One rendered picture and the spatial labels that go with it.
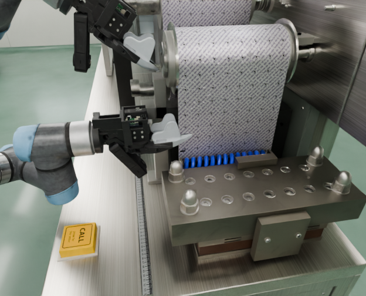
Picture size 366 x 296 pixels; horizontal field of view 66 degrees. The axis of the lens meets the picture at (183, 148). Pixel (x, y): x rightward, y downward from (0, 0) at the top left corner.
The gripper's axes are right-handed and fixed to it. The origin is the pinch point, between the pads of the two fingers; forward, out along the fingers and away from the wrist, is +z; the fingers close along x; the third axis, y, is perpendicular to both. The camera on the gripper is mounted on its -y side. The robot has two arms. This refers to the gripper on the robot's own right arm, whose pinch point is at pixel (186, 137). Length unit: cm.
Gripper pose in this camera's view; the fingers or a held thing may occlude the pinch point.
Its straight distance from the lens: 64.6
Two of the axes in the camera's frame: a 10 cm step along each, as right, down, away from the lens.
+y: 0.0, -8.3, -5.5
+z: 9.8, -1.0, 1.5
